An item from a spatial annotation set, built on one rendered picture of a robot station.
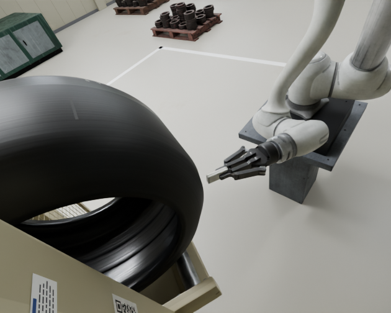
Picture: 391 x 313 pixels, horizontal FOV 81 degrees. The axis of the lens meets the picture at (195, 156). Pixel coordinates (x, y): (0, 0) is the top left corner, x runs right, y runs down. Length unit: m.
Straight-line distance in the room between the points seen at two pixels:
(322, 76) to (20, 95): 1.06
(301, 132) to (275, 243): 1.01
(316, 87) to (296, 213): 0.92
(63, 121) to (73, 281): 0.19
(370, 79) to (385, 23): 0.25
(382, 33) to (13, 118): 0.98
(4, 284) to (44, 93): 0.29
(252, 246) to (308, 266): 0.34
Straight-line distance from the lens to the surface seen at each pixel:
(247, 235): 1.69
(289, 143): 0.77
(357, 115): 1.47
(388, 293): 1.72
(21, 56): 6.37
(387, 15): 0.95
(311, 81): 1.18
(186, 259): 0.70
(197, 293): 0.64
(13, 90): 0.46
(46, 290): 0.26
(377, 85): 1.19
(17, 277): 0.24
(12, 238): 0.25
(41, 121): 0.36
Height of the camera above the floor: 1.56
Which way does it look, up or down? 46 degrees down
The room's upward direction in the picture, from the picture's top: 19 degrees counter-clockwise
